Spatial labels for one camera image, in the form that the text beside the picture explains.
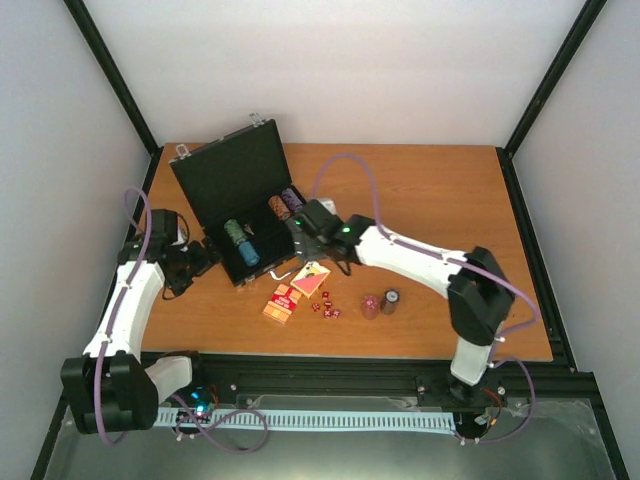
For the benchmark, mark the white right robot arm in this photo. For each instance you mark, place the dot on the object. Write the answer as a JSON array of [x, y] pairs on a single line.
[[472, 283]]

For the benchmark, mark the black poker set case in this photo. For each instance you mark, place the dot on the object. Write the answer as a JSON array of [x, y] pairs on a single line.
[[233, 177]]

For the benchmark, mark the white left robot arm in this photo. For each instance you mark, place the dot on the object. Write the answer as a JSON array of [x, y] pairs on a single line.
[[125, 345]]

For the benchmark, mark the brown green poker chip stack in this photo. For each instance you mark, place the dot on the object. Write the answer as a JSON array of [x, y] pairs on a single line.
[[389, 302]]

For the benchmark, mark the green yellow poker chip stack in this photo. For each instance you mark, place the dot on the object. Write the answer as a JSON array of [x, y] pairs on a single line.
[[235, 232]]

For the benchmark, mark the blue poker chip stack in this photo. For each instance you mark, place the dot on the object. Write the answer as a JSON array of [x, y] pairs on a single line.
[[248, 253]]

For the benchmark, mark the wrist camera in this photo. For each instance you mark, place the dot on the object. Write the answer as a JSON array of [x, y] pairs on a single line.
[[169, 227], [329, 205]]

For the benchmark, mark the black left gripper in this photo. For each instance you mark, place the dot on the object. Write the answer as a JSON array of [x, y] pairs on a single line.
[[203, 261]]

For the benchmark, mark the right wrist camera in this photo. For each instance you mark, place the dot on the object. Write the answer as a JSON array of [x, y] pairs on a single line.
[[329, 205]]

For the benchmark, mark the ace of spades card box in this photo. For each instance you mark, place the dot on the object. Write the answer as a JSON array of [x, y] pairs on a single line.
[[310, 278]]

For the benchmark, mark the pink red poker chip stack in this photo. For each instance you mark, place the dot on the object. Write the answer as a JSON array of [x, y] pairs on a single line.
[[370, 307]]

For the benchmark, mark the red texas holdem card box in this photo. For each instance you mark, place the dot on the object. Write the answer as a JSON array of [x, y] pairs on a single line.
[[282, 304]]

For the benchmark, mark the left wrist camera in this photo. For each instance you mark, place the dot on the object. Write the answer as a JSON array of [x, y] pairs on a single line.
[[169, 227]]

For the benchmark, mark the purple poker chip stack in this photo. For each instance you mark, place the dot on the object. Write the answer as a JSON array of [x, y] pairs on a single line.
[[292, 200]]

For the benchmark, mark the orange red poker chip stack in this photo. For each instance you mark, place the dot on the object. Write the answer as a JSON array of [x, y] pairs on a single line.
[[279, 207]]

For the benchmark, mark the white slotted cable duct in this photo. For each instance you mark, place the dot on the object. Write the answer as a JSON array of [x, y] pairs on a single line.
[[334, 421]]

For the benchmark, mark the black aluminium frame rail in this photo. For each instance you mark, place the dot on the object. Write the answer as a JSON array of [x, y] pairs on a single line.
[[236, 380]]

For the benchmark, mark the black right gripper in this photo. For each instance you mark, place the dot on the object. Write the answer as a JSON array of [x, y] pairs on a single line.
[[306, 250]]

